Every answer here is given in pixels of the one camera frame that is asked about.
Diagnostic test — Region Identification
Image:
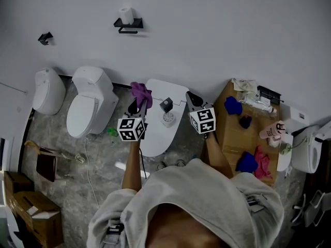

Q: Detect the black metal rack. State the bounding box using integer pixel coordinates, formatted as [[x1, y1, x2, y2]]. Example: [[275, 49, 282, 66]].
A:
[[257, 85, 284, 106]]

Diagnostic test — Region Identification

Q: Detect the pink drinking bottle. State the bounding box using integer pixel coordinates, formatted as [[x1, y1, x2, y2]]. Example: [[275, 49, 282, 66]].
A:
[[259, 120, 286, 148]]

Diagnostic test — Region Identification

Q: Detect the open cardboard box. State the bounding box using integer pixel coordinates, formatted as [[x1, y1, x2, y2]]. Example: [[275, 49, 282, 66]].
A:
[[5, 190, 65, 248]]

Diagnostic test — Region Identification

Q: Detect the black paper holder shelf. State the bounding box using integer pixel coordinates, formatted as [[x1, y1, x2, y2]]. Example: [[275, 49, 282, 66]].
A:
[[113, 17, 144, 35]]

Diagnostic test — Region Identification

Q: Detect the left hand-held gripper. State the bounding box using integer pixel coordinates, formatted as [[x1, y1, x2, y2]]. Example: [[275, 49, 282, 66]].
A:
[[116, 98, 149, 143]]

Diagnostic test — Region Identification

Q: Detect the person's right forearm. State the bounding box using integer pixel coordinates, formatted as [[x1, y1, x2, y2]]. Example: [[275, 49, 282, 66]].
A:
[[201, 132, 234, 179]]

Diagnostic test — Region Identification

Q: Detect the white cable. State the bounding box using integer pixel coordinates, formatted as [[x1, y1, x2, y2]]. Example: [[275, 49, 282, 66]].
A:
[[84, 135, 100, 208]]

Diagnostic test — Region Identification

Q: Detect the white flat panel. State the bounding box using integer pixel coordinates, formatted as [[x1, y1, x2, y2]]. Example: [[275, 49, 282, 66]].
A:
[[276, 133, 294, 172]]

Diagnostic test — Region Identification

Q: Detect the clear plastic bag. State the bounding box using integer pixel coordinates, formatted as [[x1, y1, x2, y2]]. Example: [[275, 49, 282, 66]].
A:
[[236, 90, 278, 118]]

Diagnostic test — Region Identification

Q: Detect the person's left forearm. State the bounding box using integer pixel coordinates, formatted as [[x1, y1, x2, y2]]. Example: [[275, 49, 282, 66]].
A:
[[121, 139, 143, 192]]

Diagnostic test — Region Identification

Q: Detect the black wall hook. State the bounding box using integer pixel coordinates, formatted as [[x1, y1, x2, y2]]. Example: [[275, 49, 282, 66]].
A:
[[37, 31, 54, 47]]

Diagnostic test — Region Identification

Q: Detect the white toilet paper roll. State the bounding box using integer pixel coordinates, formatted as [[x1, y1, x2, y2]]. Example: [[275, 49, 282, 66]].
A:
[[118, 6, 135, 25]]

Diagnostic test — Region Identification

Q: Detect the pink cloth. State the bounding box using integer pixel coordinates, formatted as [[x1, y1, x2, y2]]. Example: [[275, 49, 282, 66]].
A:
[[253, 145, 274, 180]]

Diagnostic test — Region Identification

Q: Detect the white toilet with tall tank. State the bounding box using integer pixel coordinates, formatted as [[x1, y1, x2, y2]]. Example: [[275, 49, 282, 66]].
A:
[[66, 65, 120, 139]]

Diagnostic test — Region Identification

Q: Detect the small white rounded toilet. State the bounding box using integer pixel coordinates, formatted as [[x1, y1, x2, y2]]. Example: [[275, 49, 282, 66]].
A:
[[32, 67, 67, 116]]

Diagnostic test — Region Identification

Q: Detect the small cardboard box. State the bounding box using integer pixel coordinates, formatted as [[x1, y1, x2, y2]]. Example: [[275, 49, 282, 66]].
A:
[[3, 170, 35, 195]]

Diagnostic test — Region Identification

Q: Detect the beige cloth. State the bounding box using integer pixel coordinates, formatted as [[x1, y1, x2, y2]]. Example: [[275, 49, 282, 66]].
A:
[[231, 77, 259, 92]]

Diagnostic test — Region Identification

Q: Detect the white folding rack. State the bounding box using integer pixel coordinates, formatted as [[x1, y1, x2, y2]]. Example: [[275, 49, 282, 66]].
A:
[[291, 189, 327, 229]]

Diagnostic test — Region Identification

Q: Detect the large cardboard box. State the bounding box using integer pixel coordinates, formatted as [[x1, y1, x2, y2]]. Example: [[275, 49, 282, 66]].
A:
[[212, 79, 281, 187]]

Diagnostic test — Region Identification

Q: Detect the grey hooded sweatshirt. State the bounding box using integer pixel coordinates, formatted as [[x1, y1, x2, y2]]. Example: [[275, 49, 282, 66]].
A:
[[86, 158, 285, 248]]

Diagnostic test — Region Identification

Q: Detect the white wall box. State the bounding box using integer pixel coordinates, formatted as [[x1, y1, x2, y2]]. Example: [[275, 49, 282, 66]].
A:
[[288, 106, 310, 128]]

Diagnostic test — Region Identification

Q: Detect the black cable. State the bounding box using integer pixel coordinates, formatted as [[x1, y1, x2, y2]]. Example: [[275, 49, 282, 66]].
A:
[[139, 146, 148, 180]]

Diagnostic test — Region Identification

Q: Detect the white toilet with flat lid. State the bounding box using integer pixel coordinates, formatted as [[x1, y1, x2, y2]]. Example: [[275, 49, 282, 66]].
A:
[[139, 79, 190, 158]]

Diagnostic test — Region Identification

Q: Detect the blue cloth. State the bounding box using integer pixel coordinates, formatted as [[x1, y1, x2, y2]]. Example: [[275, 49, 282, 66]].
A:
[[235, 151, 259, 174], [223, 96, 244, 116]]

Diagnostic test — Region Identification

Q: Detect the brown dustpan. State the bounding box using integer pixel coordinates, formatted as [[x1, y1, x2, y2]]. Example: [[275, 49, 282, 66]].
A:
[[24, 140, 58, 183]]

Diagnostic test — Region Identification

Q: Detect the dark purple cloth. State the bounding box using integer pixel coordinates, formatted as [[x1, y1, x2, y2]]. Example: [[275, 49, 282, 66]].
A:
[[238, 114, 253, 129]]

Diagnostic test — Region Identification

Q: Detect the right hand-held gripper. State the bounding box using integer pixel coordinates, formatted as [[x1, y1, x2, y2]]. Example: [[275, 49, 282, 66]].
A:
[[185, 91, 217, 135]]

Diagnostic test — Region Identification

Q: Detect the white toilet with open seat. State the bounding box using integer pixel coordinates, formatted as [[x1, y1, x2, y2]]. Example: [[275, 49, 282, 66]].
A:
[[291, 120, 331, 175]]

